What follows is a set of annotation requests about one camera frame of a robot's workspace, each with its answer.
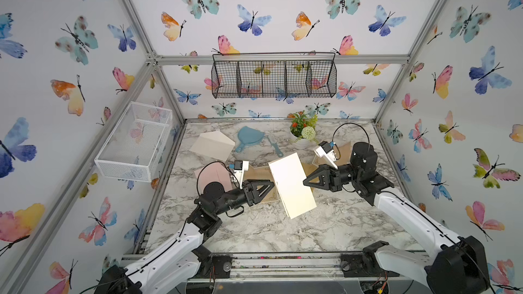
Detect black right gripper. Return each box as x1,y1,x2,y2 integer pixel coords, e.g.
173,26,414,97
304,166,364,197

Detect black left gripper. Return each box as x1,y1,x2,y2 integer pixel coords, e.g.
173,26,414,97
211,180,270,219

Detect cream white envelope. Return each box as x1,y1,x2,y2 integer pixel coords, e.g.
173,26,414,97
190,130,236,162

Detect kraft brown envelope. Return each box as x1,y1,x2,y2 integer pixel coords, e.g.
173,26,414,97
302,163,318,179

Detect pink envelope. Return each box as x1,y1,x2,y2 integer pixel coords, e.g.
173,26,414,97
194,163,233,193

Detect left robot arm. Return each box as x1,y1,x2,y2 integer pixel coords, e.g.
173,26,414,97
94,180,275,293

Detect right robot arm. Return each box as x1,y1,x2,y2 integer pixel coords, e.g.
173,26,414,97
303,141,491,293

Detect white pot with artificial plant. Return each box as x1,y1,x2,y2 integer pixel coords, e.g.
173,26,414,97
287,111,319,150

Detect teal plastic dustpan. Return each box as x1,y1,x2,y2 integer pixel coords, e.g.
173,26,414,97
236,127,265,152

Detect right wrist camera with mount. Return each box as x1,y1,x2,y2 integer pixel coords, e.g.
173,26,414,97
313,141,338,169

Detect black left camera cable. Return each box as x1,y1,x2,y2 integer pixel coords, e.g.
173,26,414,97
195,161,238,197

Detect black camera cable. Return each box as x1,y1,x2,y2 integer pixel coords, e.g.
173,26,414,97
195,161,238,197
332,122,372,152

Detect black right camera cable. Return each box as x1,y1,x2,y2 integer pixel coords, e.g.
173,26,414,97
332,122,372,152

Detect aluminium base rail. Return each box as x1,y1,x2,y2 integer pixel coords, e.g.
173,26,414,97
118,252,454,294

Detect black wire wall basket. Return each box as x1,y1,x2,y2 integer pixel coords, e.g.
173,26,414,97
211,52,337,99

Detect white mesh wall basket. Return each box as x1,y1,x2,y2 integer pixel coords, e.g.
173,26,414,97
95,102,173,182

